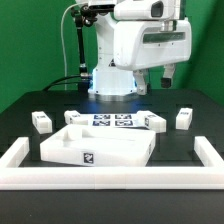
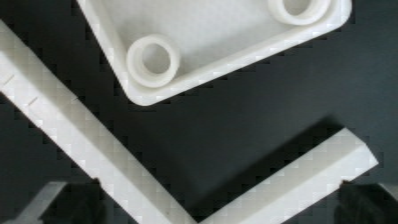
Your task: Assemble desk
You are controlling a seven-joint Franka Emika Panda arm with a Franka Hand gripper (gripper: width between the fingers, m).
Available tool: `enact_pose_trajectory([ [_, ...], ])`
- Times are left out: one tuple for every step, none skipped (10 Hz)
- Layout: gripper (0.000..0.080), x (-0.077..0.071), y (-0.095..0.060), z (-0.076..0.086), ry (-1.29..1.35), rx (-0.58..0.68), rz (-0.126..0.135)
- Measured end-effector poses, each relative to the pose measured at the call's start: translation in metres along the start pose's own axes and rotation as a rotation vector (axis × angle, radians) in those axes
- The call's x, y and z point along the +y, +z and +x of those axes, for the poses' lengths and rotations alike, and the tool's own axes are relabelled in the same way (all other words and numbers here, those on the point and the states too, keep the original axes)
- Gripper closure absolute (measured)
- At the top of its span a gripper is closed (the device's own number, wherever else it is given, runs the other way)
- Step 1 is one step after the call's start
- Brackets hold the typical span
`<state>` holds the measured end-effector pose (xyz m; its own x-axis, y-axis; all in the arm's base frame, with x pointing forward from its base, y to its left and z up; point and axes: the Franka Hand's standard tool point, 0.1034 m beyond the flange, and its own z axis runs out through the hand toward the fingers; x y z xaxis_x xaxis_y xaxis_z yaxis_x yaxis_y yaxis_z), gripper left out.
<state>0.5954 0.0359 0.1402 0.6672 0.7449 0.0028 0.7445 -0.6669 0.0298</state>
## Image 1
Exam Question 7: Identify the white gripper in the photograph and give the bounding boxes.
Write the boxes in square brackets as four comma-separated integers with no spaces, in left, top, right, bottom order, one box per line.
[113,20,192,95]

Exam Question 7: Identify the white desk tabletop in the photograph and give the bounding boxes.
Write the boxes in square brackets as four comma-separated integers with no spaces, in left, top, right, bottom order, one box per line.
[40,124,156,167]

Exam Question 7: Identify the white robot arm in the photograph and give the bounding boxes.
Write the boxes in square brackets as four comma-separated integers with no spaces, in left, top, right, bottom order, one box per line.
[76,0,192,101]

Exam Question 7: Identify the AprilTag marker sheet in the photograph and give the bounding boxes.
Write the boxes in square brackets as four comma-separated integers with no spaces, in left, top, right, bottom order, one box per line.
[82,113,143,128]

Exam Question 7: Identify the white U-shaped fence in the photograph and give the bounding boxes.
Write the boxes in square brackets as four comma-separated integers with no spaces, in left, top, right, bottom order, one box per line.
[0,137,224,190]

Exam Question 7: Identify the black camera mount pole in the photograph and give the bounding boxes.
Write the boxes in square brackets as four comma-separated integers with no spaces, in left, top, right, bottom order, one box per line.
[71,5,96,91]

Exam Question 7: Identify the black cables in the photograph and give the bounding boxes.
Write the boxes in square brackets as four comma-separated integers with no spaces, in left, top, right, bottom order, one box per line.
[42,75,83,92]

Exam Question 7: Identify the white cable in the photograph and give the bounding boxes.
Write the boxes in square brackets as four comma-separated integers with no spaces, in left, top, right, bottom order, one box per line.
[60,3,78,91]

